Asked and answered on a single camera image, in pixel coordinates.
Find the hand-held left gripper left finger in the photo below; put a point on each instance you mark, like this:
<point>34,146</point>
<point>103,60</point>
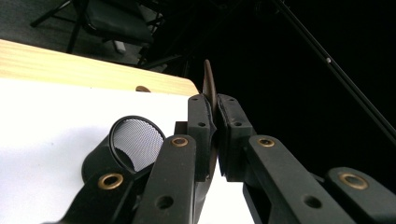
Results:
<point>199,137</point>

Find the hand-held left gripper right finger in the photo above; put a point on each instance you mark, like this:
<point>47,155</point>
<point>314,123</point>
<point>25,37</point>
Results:
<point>233,140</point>

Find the dark brown comb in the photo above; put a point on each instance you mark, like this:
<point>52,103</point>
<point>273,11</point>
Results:
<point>209,81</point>

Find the black mesh pen cup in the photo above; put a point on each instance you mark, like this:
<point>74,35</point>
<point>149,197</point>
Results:
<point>99,161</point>

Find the thin black stand pole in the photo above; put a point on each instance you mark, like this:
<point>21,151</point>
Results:
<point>342,77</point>

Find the black folding chair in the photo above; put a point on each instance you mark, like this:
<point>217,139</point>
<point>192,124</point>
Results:
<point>118,25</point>

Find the light wooden table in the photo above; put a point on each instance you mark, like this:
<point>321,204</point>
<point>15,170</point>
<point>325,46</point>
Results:
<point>77,68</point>

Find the white paper sheet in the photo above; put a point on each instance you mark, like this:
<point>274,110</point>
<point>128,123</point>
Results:
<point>46,124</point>

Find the black metal stand frame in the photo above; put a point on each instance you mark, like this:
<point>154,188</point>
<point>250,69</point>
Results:
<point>165,60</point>

